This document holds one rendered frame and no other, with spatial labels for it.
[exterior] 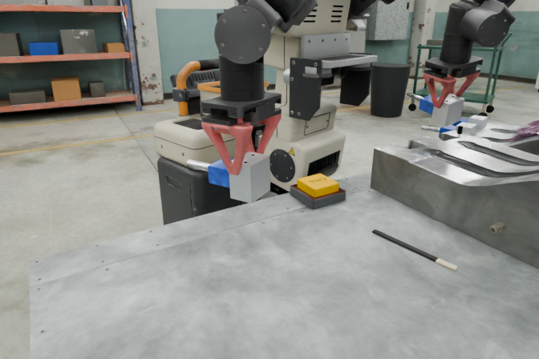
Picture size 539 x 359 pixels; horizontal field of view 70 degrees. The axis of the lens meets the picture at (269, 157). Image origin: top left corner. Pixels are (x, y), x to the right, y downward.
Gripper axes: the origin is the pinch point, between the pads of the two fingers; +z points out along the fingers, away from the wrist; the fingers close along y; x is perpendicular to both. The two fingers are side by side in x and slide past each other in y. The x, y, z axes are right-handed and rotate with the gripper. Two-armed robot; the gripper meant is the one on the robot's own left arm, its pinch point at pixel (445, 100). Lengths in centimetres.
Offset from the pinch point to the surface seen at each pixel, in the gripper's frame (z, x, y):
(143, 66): 129, 487, 32
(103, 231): 112, 144, -76
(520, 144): 10.3, -11.1, 14.1
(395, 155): 4.7, -4.9, -19.2
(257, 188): -4, -10, -52
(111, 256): 7, 1, -72
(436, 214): 10.7, -16.6, -20.1
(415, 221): 11.5, -15.4, -23.8
